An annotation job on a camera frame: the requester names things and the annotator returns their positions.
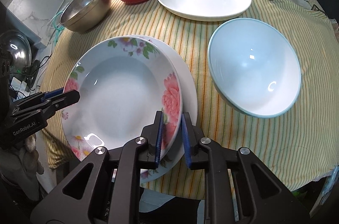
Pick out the stainless steel bowl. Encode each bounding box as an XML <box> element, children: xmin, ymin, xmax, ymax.
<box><xmin>60</xmin><ymin>0</ymin><xmax>111</xmax><ymax>33</ymax></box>

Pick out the grey gloved left hand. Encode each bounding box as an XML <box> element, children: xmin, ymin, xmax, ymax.
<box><xmin>1</xmin><ymin>134</ymin><xmax>44</xmax><ymax>189</ymax></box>

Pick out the peony flower deep plate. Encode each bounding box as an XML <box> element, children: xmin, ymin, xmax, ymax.
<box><xmin>61</xmin><ymin>37</ymin><xmax>184</xmax><ymax>162</ymax></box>

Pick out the striped yellow towel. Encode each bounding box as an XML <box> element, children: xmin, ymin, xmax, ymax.
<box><xmin>39</xmin><ymin>0</ymin><xmax>339</xmax><ymax>200</ymax></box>

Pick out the light blue ceramic bowl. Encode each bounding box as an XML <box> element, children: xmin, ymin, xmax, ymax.
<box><xmin>207</xmin><ymin>18</ymin><xmax>302</xmax><ymax>118</ymax></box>

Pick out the steel pot lid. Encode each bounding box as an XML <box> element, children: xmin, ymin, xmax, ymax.
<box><xmin>1</xmin><ymin>30</ymin><xmax>32</xmax><ymax>73</ymax></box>

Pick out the pink flower white plate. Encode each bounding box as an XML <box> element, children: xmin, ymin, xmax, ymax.
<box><xmin>140</xmin><ymin>35</ymin><xmax>198</xmax><ymax>184</ymax></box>

